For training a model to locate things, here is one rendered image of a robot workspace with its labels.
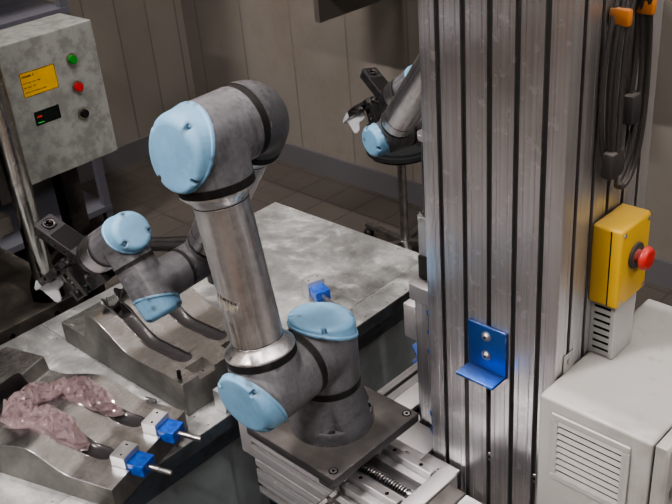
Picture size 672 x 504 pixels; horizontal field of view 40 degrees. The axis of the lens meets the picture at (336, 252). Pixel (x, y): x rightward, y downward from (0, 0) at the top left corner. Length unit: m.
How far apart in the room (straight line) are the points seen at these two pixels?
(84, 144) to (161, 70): 2.88
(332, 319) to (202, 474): 0.79
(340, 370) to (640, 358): 0.48
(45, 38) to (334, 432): 1.50
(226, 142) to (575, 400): 0.63
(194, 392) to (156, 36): 3.71
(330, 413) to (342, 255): 1.12
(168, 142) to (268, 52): 3.88
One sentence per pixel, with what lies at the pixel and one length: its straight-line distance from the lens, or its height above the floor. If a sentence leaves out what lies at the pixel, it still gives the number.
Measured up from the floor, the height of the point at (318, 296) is 0.83.
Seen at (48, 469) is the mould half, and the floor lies 0.86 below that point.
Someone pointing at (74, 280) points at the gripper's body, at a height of 1.27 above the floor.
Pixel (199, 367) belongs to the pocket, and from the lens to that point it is 2.17.
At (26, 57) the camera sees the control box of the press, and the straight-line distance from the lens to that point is 2.68.
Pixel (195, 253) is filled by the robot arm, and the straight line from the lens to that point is 1.66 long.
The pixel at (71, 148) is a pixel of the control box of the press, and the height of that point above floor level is 1.13.
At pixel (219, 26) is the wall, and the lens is 5.45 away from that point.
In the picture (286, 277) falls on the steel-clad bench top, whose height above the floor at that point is 0.80.
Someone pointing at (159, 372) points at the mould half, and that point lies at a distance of 2.15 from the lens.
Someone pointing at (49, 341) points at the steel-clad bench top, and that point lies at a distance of 2.52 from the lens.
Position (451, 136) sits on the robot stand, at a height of 1.59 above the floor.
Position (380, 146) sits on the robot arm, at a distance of 2.06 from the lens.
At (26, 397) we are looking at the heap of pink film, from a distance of 2.17.
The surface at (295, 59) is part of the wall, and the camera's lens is 5.03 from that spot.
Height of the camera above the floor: 2.11
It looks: 29 degrees down
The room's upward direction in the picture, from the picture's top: 5 degrees counter-clockwise
